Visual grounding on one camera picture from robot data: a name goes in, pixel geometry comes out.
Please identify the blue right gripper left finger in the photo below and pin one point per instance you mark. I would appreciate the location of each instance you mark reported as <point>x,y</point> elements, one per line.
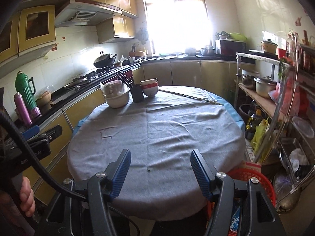
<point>116,173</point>

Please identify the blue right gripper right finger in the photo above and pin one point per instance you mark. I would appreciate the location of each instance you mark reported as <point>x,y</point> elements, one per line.
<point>201,176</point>

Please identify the steel kitchen rack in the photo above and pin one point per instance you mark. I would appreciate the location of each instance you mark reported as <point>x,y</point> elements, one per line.
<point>284,110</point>

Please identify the red plastic mesh basket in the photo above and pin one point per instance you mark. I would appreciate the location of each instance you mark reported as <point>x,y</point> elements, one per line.
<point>257,214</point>

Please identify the purple thermos bottle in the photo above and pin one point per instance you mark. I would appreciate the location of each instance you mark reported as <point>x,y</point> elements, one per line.
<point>22,110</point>

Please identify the cardboard box on floor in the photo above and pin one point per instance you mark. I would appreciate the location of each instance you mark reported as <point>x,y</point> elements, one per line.
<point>252,166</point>

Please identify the green thermos jug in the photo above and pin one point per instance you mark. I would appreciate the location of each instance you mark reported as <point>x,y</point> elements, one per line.
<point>26,87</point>

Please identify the cooking oil bottle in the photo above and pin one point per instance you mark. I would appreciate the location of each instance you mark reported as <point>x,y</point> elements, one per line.
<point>252,123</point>

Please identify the black chopstick holder cup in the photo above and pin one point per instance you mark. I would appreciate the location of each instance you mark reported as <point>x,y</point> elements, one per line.
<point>137,93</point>

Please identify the red and white stacked bowls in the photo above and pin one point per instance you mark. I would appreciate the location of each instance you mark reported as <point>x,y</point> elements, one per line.
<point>149,87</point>

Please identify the white plastic bag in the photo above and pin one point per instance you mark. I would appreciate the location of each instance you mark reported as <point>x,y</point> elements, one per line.
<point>298,158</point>

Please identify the steel pot on rack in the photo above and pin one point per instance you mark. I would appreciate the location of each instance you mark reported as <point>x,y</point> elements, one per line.
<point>263,86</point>

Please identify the black wok on stove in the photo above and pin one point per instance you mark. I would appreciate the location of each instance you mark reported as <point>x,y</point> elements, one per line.
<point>105,60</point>

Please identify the microwave oven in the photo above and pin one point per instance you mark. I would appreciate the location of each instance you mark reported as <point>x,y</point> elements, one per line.
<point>229,47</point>

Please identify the yellow pot with lid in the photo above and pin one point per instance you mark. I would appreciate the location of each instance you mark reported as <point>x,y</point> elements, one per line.
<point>269,46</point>

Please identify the range hood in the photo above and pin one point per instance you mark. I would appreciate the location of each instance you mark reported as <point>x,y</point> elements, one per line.
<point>84,13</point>

